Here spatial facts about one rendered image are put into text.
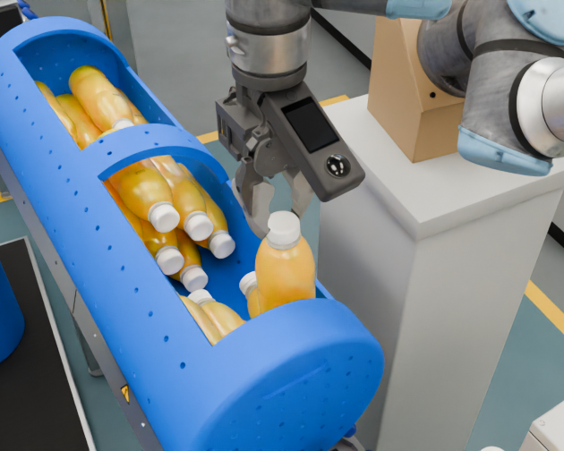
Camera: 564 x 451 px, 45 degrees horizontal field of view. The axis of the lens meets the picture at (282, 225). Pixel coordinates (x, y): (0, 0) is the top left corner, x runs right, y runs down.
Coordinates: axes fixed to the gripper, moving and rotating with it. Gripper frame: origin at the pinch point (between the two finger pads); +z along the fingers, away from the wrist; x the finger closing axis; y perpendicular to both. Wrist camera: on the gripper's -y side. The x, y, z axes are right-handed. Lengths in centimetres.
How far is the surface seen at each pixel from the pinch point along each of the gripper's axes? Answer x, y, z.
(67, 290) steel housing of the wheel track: 19, 44, 43
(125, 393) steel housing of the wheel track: 18.8, 17.3, 41.7
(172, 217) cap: 5.0, 21.6, 13.7
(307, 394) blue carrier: 3.8, -11.5, 15.6
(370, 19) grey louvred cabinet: -163, 184, 101
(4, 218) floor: 19, 174, 129
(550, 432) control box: -18.9, -28.7, 20.1
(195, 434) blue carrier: 17.6, -10.8, 12.7
